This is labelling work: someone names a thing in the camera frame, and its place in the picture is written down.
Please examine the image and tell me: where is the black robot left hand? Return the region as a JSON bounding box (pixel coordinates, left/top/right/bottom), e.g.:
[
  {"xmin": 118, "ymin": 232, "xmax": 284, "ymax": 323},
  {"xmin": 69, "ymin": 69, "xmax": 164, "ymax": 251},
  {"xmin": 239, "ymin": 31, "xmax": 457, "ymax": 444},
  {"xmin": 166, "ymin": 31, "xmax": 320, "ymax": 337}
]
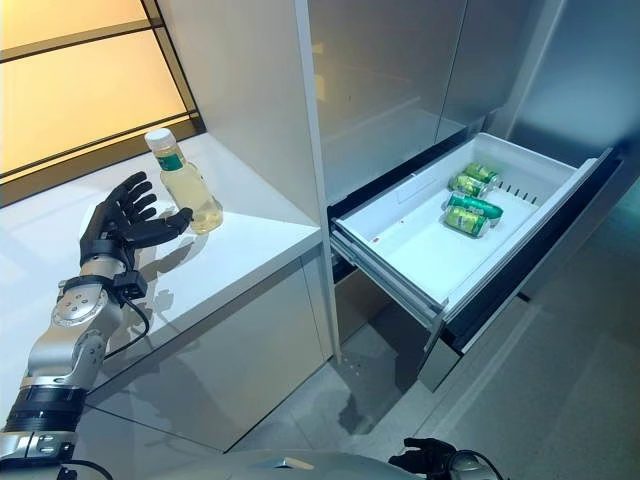
[{"xmin": 79, "ymin": 172, "xmax": 195, "ymax": 266}]

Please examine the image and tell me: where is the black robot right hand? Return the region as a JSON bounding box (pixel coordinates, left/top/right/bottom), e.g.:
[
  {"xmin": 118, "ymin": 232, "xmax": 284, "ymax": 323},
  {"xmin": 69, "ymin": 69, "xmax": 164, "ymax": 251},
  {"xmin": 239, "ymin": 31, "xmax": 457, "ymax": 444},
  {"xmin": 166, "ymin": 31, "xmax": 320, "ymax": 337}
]
[{"xmin": 388, "ymin": 437, "xmax": 457, "ymax": 480}]

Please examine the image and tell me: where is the yellow tea bottle white cap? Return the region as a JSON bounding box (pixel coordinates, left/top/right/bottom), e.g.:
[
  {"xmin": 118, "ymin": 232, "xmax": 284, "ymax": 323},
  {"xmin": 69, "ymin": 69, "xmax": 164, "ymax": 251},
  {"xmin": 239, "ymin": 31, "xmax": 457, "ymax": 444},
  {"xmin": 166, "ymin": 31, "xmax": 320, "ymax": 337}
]
[{"xmin": 144, "ymin": 128, "xmax": 224, "ymax": 236}]

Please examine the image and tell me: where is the steel fridge drawer front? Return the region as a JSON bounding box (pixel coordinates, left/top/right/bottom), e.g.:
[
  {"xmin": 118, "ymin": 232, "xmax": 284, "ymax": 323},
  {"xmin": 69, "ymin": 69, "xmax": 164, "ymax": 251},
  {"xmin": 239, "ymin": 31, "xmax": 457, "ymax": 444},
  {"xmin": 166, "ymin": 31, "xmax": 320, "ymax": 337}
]
[{"xmin": 419, "ymin": 144, "xmax": 627, "ymax": 394}]

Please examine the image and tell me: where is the white plastic fridge drawer bin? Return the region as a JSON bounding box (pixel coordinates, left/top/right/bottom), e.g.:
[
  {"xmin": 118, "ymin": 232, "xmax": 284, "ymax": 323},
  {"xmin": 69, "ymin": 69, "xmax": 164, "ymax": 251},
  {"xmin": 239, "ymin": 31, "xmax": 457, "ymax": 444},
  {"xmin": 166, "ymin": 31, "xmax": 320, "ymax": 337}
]
[{"xmin": 333, "ymin": 132, "xmax": 599, "ymax": 312}]

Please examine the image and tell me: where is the stainless steel fridge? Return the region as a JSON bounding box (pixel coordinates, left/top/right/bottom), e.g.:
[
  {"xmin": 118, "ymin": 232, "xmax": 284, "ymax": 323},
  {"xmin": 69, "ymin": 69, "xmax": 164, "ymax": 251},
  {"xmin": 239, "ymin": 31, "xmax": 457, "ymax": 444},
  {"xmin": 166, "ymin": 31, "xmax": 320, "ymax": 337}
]
[{"xmin": 299, "ymin": 0, "xmax": 640, "ymax": 401}]

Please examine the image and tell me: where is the grey robot torso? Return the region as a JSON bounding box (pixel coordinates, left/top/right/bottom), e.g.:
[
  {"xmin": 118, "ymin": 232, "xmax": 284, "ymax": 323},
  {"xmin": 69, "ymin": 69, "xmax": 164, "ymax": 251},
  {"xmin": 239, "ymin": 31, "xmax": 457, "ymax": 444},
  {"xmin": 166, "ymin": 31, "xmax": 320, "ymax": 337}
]
[{"xmin": 219, "ymin": 446, "xmax": 401, "ymax": 480}]

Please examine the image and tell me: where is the white counter cabinet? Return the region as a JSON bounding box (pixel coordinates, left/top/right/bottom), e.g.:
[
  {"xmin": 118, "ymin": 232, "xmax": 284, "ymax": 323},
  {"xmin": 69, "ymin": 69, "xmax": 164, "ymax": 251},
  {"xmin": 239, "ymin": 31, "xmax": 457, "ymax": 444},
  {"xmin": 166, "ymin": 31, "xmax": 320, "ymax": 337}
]
[{"xmin": 0, "ymin": 134, "xmax": 334, "ymax": 480}]

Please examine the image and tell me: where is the white tall side panel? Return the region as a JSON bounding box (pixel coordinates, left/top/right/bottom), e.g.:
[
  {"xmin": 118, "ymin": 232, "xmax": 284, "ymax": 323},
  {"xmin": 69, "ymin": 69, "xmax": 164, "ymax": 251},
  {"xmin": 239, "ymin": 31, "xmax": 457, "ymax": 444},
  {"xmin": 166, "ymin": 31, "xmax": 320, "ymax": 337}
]
[{"xmin": 167, "ymin": 0, "xmax": 344, "ymax": 364}]

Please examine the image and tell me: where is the green drink can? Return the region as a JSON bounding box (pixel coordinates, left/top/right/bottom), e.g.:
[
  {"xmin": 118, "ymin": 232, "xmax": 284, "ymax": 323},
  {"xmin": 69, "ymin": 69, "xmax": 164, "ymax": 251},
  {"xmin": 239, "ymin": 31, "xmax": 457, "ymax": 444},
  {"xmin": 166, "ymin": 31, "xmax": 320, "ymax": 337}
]
[
  {"xmin": 442, "ymin": 205, "xmax": 492, "ymax": 238},
  {"xmin": 442, "ymin": 192, "xmax": 505, "ymax": 221},
  {"xmin": 464, "ymin": 161, "xmax": 505, "ymax": 186},
  {"xmin": 447, "ymin": 172, "xmax": 494, "ymax": 200}
]

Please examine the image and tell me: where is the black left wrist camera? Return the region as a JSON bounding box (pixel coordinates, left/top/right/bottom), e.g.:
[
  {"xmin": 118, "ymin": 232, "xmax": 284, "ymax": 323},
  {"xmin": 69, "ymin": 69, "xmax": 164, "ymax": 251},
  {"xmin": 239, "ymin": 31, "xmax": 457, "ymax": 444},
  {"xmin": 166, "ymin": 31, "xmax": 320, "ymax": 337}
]
[{"xmin": 112, "ymin": 269, "xmax": 148, "ymax": 300}]

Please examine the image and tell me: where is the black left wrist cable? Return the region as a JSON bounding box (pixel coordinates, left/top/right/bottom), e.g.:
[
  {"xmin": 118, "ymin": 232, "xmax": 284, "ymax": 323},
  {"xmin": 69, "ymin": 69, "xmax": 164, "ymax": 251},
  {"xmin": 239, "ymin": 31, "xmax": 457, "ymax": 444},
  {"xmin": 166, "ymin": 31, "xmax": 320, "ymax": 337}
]
[{"xmin": 102, "ymin": 293, "xmax": 151, "ymax": 360}]

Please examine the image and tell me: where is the amber backlit window wall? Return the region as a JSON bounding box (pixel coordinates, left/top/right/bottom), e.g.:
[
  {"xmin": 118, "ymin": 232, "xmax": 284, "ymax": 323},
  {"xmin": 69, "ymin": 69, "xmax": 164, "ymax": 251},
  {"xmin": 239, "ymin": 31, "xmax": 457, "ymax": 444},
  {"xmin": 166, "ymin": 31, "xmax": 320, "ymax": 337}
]
[{"xmin": 0, "ymin": 0, "xmax": 207, "ymax": 209}]

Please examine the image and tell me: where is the silver drawer slide rail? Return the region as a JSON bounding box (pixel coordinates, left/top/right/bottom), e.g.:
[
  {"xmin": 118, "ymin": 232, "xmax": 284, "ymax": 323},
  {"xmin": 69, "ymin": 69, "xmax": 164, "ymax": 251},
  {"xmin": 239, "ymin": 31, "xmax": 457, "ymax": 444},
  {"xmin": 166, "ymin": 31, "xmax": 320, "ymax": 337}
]
[{"xmin": 329, "ymin": 219, "xmax": 446, "ymax": 331}]

